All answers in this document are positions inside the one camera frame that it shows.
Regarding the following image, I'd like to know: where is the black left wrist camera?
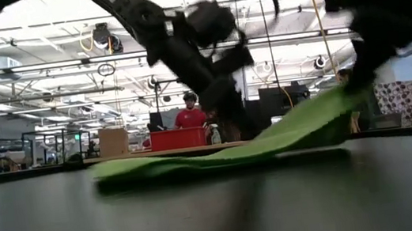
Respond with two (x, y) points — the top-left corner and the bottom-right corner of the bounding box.
(183, 0), (256, 82)

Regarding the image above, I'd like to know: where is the green microfibre towel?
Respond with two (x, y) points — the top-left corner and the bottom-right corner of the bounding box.
(82, 81), (381, 187)

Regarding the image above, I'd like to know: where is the brown cardboard box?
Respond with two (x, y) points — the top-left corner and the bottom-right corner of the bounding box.
(96, 124), (131, 159)

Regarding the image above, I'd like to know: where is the red plastic bin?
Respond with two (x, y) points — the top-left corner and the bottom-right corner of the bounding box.
(149, 124), (208, 153)

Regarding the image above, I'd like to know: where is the long wooden table top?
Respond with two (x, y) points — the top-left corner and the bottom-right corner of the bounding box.
(82, 137), (251, 168)

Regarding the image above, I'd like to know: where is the person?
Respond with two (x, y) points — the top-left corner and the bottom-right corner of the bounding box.
(169, 89), (209, 131)

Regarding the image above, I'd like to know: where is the hanging black cable ring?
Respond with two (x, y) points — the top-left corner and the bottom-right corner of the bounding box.
(96, 61), (118, 78)

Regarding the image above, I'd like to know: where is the black framed glass enclosure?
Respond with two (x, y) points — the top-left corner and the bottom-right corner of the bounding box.
(19, 123), (95, 169)

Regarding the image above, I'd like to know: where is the grey box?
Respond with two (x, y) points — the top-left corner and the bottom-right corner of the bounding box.
(369, 112), (404, 132)

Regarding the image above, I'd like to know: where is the black camera cable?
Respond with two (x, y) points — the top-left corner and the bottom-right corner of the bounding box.
(262, 0), (283, 25)

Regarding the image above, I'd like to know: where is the black monitor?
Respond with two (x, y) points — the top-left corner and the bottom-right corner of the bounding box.
(149, 111), (165, 133)

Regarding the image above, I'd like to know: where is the clear spray bottle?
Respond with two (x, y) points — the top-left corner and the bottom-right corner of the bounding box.
(209, 123), (223, 145)

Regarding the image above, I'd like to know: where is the black round ceiling lamp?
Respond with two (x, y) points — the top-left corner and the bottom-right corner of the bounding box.
(90, 20), (125, 58)
(312, 54), (329, 72)
(147, 76), (160, 91)

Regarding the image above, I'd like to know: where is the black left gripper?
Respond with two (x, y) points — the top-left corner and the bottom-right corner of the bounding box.
(138, 0), (258, 153)

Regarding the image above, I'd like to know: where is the yellow cable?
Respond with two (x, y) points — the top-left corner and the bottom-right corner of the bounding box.
(305, 0), (341, 86)

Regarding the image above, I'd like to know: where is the cloth with dark circles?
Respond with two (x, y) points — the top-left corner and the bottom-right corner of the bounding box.
(372, 78), (412, 133)

